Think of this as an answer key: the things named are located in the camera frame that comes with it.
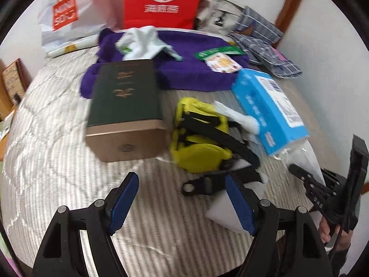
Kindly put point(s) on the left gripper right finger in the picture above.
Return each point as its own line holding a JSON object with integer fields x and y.
{"x": 285, "y": 242}

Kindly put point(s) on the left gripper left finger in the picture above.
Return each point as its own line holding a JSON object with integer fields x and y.
{"x": 61, "y": 253}

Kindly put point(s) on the white Miniso plastic bag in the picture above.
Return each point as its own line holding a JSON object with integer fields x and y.
{"x": 63, "y": 21}

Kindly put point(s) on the purple fleece towel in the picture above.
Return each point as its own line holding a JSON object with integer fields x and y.
{"x": 188, "y": 74}

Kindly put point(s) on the dark green tea box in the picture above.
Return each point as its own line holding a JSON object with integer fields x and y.
{"x": 125, "y": 119}

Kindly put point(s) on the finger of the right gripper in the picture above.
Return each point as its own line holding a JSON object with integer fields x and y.
{"x": 316, "y": 192}

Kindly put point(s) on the brown wooden door frame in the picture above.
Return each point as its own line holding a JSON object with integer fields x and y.
{"x": 287, "y": 14}

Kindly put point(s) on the small patterned snack packet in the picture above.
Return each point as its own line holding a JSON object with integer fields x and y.
{"x": 220, "y": 62}

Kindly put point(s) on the blue cardboard box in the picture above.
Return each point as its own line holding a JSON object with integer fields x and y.
{"x": 260, "y": 96}

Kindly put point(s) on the wooden nightstand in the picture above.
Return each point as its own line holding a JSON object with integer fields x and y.
{"x": 6, "y": 125}

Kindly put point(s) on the beige backpack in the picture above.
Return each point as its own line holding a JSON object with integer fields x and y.
{"x": 217, "y": 16}

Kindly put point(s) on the red paper shopping bag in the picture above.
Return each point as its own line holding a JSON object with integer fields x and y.
{"x": 159, "y": 13}

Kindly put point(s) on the striped quilted mattress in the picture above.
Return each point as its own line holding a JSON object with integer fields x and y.
{"x": 47, "y": 164}

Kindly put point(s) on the white cotton gloves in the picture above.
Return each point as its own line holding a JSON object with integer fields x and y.
{"x": 143, "y": 43}

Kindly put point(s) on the clear mesh drawstring pouch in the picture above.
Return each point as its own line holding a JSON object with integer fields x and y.
{"x": 301, "y": 153}

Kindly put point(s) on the yellow pouch with black straps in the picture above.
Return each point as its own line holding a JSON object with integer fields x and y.
{"x": 202, "y": 144}

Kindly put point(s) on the rolled fruit print paper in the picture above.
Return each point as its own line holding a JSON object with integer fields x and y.
{"x": 82, "y": 43}

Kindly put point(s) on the grey plaid cloth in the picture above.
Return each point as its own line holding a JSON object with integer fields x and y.
{"x": 255, "y": 36}

